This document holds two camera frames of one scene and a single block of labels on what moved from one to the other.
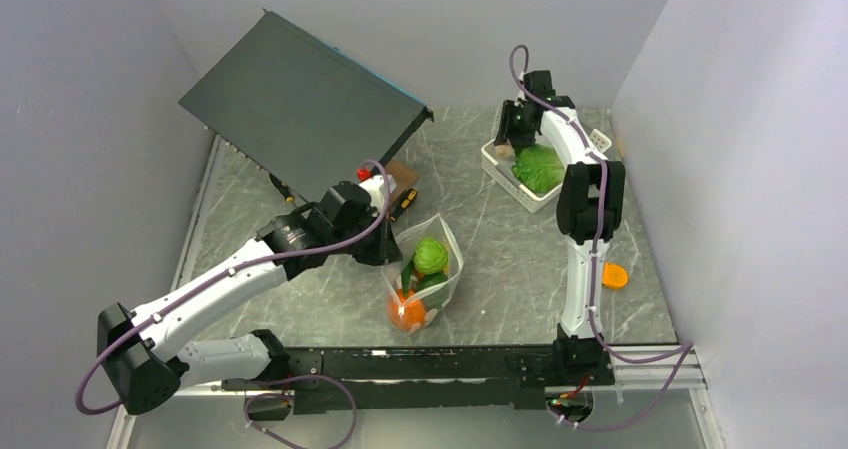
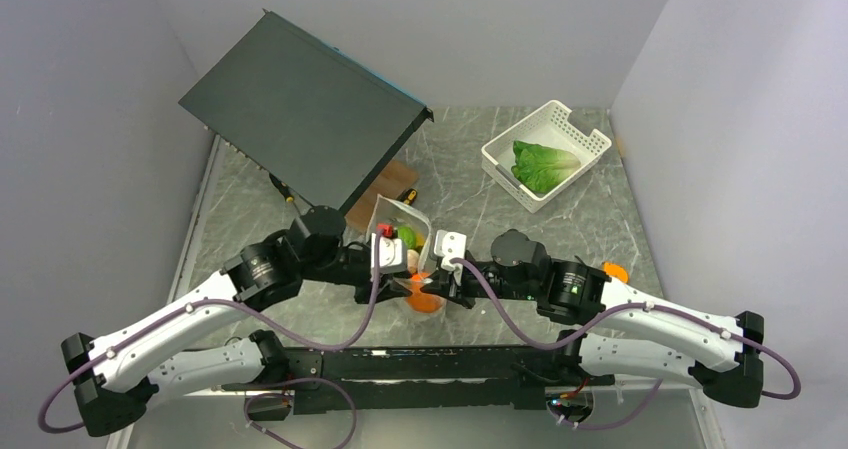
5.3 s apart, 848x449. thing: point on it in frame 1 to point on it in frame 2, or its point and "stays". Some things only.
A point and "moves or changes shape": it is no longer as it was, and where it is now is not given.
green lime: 431,256 to 408,236
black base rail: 330,379 stays
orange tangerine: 406,311 to 419,300
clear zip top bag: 420,284 moves or changes shape
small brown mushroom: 504,150 to 412,259
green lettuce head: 538,168 stays
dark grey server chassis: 301,110 stays
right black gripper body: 514,127 to 471,287
